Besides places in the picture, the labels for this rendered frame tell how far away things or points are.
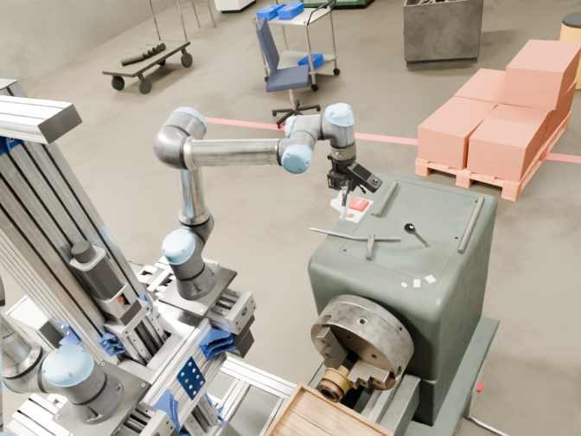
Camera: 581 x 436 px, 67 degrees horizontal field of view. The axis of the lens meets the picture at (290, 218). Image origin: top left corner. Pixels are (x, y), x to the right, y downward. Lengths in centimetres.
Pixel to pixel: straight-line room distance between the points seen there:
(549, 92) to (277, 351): 276
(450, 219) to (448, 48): 426
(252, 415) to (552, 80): 311
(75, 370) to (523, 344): 230
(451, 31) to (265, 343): 413
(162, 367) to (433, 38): 488
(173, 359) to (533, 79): 327
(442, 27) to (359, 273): 450
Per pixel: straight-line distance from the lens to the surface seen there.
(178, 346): 169
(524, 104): 405
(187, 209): 159
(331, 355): 141
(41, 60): 962
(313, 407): 164
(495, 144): 359
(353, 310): 140
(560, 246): 346
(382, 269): 147
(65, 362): 142
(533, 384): 277
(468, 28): 570
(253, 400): 249
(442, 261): 150
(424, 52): 580
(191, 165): 128
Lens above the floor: 234
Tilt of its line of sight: 39 degrees down
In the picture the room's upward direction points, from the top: 14 degrees counter-clockwise
